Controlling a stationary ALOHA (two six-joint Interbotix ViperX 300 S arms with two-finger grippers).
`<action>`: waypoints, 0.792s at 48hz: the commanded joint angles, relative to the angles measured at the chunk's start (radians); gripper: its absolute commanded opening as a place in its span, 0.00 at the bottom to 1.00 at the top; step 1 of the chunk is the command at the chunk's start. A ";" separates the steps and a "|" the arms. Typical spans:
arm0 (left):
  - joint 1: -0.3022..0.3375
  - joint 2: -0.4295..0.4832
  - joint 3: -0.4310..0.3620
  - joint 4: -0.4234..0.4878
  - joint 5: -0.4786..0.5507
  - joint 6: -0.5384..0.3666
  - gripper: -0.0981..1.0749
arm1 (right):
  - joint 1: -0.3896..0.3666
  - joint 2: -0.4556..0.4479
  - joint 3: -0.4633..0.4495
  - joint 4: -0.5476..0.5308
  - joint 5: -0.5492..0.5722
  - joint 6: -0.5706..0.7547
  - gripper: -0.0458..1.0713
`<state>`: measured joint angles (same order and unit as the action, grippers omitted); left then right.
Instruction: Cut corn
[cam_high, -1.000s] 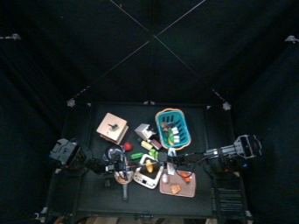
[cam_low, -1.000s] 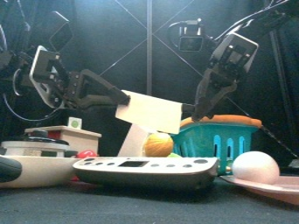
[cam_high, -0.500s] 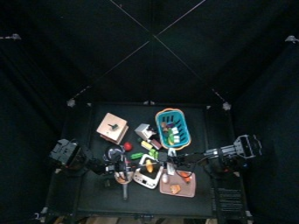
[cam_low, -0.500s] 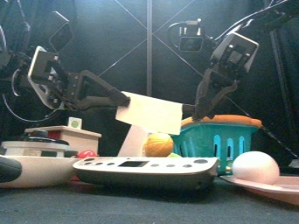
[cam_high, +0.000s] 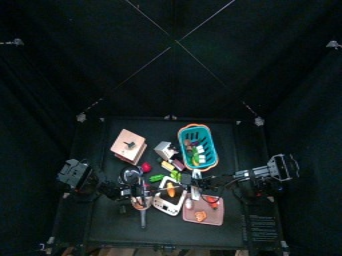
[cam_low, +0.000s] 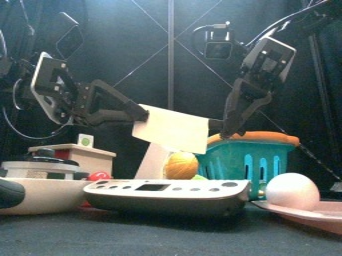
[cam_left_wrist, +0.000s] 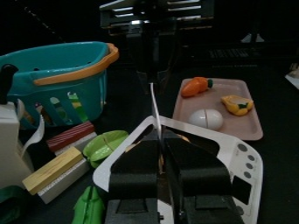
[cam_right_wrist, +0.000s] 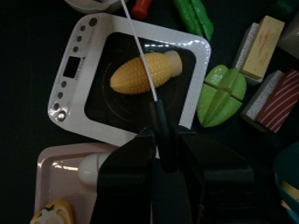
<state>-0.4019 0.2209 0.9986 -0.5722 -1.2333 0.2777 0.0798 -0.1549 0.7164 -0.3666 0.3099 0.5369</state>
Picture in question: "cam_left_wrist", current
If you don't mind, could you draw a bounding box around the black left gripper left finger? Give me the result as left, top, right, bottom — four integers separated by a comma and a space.
105, 128, 162, 224

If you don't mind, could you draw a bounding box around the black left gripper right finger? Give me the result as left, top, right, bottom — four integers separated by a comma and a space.
163, 129, 246, 224

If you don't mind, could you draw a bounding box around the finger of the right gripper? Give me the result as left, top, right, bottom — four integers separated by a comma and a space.
135, 69, 153, 86
157, 68, 174, 88

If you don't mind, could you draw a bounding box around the orange toy carrot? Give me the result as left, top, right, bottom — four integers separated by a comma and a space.
181, 76, 215, 98

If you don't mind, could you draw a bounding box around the green toy fruit half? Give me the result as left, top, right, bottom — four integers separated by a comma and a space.
82, 129, 130, 169

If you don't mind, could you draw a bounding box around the slatted rack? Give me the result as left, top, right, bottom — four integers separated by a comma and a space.
98, 0, 217, 38

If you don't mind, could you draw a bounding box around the green leafy toy vegetable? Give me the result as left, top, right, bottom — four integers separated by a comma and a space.
71, 185, 107, 224

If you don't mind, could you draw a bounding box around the pink tray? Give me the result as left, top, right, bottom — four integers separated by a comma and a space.
173, 77, 266, 142

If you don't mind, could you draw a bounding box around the white toy egg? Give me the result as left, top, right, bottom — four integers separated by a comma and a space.
189, 108, 226, 131

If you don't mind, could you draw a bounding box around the wooden block with white side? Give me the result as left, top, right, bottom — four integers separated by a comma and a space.
22, 146, 91, 205

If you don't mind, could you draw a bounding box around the yellow toy pepper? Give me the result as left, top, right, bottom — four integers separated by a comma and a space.
219, 94, 255, 117

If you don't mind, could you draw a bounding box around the red striped block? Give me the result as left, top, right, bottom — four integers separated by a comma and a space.
46, 121, 99, 157

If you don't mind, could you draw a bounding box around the white object at table edge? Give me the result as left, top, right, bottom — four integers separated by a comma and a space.
285, 61, 299, 90

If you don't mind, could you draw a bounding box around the dark green toy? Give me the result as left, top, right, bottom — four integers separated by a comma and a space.
0, 185, 31, 224

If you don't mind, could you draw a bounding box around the teal basket orange handle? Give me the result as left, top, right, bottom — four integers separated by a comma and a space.
0, 40, 121, 130

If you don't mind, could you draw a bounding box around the black knife handle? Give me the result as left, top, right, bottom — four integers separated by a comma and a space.
0, 63, 20, 105

